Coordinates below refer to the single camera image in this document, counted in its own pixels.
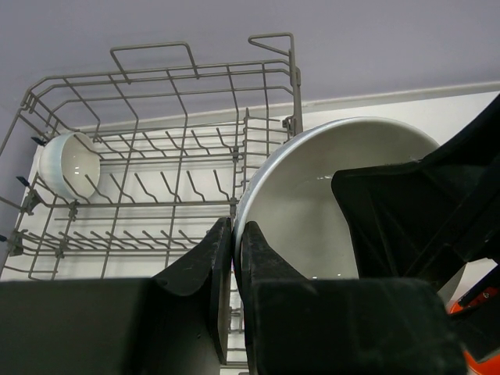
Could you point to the orange bowl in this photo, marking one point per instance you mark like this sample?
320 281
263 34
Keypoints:
477 326

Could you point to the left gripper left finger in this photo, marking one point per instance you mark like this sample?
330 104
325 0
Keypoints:
172 323

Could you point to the grey wire dish rack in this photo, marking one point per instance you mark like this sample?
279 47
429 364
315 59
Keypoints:
178 146

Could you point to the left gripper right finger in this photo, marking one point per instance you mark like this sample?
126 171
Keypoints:
294 325

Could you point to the white round bowl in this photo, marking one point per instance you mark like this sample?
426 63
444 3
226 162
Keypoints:
69 165
290 195

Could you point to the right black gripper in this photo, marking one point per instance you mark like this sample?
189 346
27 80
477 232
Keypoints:
426 219

